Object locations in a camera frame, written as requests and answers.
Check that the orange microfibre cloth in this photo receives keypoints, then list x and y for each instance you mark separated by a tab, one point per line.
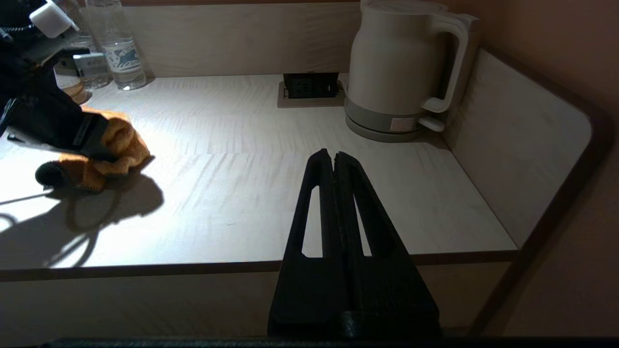
121	145

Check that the white electric kettle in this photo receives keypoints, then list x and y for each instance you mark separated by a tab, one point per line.
396	58

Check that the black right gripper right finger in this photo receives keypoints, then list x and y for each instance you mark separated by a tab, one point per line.
387	290

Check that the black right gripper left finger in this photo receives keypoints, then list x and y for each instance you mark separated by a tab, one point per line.
309	290

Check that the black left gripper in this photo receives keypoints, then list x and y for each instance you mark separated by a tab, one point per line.
43	116

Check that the recessed black power socket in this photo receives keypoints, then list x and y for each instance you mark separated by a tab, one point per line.
309	87

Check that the clear plastic water bottle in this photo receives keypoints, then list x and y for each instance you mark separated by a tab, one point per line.
121	53
94	67

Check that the black and white wrist camera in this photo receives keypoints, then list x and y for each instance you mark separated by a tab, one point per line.
51	19

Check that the plastic bottle with amber liquid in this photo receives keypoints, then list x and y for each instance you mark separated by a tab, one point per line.
77	94

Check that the grey kettle base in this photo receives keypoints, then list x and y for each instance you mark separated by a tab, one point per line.
377	134

